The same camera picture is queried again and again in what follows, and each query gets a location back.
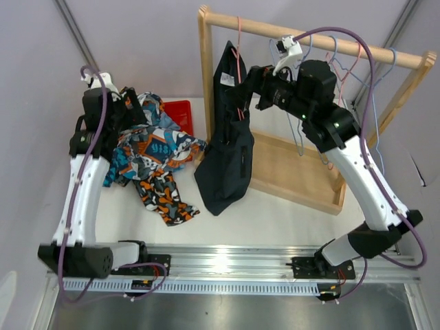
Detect blue hanger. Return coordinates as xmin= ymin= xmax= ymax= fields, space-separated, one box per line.
xmin=329 ymin=36 xmax=398 ymax=175
xmin=302 ymin=33 xmax=331 ymax=166
xmin=268 ymin=38 xmax=305 ymax=157

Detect teal cartoon print shorts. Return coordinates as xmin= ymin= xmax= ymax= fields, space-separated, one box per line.
xmin=103 ymin=92 xmax=208 ymax=187

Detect dark navy shorts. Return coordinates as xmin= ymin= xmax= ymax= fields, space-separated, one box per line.
xmin=195 ymin=41 xmax=254 ymax=216

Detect aluminium mounting rail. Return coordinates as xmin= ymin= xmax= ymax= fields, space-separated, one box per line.
xmin=63 ymin=245 xmax=420 ymax=300

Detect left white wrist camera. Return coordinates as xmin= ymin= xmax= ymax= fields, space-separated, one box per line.
xmin=81 ymin=72 xmax=120 ymax=95

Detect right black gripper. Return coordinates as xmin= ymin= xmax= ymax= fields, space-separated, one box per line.
xmin=225 ymin=60 xmax=313 ymax=122

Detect red plastic bin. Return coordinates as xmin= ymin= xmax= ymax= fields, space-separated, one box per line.
xmin=164 ymin=100 xmax=194 ymax=135

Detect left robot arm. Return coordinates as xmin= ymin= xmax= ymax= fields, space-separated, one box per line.
xmin=37 ymin=87 xmax=171 ymax=279

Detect wooden clothes rack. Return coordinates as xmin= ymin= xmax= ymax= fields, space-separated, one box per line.
xmin=197 ymin=5 xmax=437 ymax=215

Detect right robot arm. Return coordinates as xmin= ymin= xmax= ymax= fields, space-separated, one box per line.
xmin=225 ymin=60 xmax=423 ymax=278

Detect black orange camouflage shorts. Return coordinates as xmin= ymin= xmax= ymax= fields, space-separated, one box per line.
xmin=133 ymin=170 xmax=200 ymax=227

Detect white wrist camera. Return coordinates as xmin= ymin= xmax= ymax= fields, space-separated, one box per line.
xmin=272 ymin=34 xmax=303 ymax=76
xmin=81 ymin=72 xmax=120 ymax=95

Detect light blue shorts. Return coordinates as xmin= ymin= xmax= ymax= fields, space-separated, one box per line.
xmin=159 ymin=112 xmax=181 ymax=131

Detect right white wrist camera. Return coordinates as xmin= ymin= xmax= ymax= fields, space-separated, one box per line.
xmin=272 ymin=34 xmax=303 ymax=76

